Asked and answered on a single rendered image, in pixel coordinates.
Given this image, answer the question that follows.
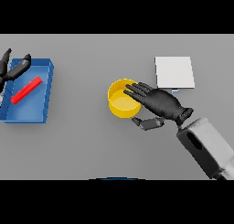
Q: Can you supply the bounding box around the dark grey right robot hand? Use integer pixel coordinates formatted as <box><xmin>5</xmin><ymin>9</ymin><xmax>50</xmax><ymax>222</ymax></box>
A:
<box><xmin>122</xmin><ymin>81</ymin><xmax>195</xmax><ymax>132</ymax></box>

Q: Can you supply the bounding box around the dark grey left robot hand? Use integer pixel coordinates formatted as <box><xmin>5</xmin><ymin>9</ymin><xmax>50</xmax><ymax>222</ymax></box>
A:
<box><xmin>0</xmin><ymin>48</ymin><xmax>32</xmax><ymax>94</ymax></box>

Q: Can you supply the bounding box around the red beaker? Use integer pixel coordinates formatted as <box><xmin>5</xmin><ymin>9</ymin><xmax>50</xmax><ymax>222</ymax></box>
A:
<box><xmin>10</xmin><ymin>75</ymin><xmax>44</xmax><ymax>105</ymax></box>

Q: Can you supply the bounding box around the pale square measuring scale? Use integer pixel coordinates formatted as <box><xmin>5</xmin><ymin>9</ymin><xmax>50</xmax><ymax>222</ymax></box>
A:
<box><xmin>154</xmin><ymin>56</ymin><xmax>196</xmax><ymax>94</ymax></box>

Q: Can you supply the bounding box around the yellow bowl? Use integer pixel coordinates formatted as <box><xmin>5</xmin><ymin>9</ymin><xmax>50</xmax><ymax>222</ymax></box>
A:
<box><xmin>107</xmin><ymin>78</ymin><xmax>143</xmax><ymax>119</ymax></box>

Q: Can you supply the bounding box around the blue tray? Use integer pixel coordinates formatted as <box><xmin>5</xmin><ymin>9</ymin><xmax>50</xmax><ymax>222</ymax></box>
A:
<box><xmin>0</xmin><ymin>58</ymin><xmax>55</xmax><ymax>124</ymax></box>

